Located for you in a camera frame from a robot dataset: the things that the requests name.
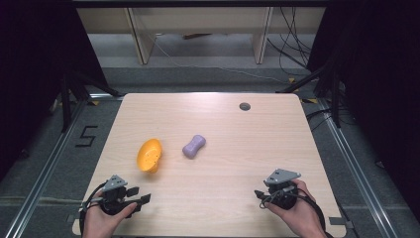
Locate person's right hand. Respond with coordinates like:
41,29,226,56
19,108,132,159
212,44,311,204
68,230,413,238
264,178,327,236

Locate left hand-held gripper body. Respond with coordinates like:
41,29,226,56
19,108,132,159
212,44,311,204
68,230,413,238
97,174,140,217

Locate purple soap bar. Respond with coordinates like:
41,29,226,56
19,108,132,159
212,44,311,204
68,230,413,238
181,134,207,160

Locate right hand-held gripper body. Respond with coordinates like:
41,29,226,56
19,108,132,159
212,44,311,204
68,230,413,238
262,168,302,211

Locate dark curtain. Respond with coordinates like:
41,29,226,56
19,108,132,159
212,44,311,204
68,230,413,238
306,0,420,221
0,0,109,181

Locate black floor cables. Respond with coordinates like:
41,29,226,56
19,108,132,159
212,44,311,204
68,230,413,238
304,106,357,133

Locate aluminium floor rail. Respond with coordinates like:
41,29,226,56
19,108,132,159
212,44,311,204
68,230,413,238
315,97,398,238
2,93,125,238

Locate grey floor bracket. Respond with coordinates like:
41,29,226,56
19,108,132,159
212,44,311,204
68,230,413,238
328,216,355,230

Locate grey thin wire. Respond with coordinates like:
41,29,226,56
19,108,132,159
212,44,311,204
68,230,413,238
259,185,296,210

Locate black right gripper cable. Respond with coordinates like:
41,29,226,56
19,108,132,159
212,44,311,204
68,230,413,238
290,190,335,238

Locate black metal stand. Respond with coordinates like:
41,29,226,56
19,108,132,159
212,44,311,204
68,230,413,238
58,69,124,134
275,59,343,129

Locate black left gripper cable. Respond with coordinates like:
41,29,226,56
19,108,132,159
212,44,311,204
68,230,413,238
78,181,109,238

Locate person's left hand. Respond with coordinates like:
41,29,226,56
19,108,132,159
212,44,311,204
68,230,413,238
81,201,139,238

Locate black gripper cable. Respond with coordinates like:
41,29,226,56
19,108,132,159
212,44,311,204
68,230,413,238
78,181,109,238
290,190,335,238

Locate orange soap dish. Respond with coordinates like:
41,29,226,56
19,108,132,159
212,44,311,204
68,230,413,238
136,138,163,175

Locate bundle of black cables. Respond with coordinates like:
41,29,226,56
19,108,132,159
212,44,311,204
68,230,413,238
266,7,319,77

